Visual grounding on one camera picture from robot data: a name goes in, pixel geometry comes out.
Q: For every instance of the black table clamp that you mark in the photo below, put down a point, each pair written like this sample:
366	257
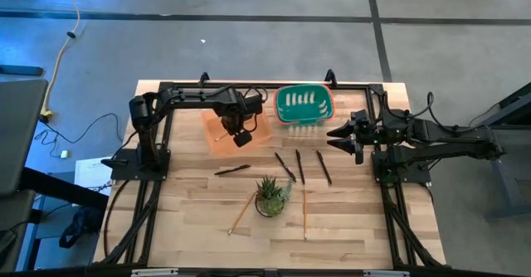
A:
330	78
204	79

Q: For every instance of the black aluminium table frame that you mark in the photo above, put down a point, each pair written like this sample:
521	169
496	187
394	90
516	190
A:
290	85

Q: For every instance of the black desk beam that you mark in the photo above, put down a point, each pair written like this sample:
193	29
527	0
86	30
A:
62	188

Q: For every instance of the dark flat bar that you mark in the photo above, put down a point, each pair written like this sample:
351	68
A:
20	70

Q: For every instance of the green slotted plastic basket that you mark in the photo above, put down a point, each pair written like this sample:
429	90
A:
286	111

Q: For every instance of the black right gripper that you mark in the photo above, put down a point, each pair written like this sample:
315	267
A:
369	134

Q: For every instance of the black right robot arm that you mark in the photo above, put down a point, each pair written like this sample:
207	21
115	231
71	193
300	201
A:
456	144

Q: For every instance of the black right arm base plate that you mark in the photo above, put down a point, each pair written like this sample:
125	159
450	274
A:
419	177

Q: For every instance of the grey metal desk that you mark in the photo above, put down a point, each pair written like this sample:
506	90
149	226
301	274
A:
514	186

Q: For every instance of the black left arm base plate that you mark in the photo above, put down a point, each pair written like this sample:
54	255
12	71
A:
124	169

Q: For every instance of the black bag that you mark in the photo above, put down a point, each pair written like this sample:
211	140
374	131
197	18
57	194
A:
83	223

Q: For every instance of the orange plastic tray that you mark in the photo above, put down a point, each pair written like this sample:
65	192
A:
211	144

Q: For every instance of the white paper sheet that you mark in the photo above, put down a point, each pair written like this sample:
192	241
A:
89	173

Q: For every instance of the succulent plant in black pot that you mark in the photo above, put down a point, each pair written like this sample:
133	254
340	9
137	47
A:
270	200

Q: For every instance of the silver metal bracket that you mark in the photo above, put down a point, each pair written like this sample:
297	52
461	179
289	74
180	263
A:
153	273
386	274

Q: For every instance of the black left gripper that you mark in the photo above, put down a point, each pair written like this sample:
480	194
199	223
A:
232	119

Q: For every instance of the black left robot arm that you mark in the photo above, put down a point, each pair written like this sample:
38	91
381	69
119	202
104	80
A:
145	115

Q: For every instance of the black pen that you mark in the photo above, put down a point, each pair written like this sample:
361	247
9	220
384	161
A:
324	167
232	171
300	167
285	167

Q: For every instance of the orange wooden pencil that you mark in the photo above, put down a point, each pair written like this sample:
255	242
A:
305	215
220	137
242	213

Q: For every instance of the small white adapter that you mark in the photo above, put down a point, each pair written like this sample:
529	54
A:
64	154

